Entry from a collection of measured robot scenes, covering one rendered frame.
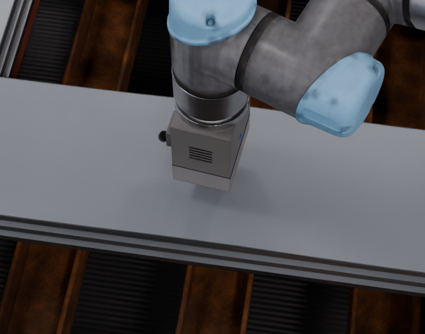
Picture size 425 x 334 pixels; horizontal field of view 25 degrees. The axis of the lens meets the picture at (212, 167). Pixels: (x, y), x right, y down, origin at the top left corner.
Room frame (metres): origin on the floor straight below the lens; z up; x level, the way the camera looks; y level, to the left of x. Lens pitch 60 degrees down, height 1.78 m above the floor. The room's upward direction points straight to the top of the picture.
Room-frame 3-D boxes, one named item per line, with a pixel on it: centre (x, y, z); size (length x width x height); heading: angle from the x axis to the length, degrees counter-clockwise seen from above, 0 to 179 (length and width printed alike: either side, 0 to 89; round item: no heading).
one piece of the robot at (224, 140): (0.55, 0.01, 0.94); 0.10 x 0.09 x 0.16; 75
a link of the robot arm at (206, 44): (0.54, 0.00, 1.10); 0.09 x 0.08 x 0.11; 59
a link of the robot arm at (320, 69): (0.50, -0.09, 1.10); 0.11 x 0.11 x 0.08; 59
